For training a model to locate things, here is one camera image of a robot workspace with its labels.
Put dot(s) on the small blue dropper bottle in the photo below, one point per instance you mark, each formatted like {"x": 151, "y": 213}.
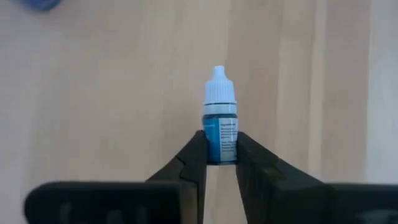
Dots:
{"x": 219, "y": 90}

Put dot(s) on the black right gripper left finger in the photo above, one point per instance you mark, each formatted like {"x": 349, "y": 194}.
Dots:
{"x": 124, "y": 202}

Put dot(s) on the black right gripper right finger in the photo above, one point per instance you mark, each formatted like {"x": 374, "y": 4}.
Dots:
{"x": 295, "y": 199}

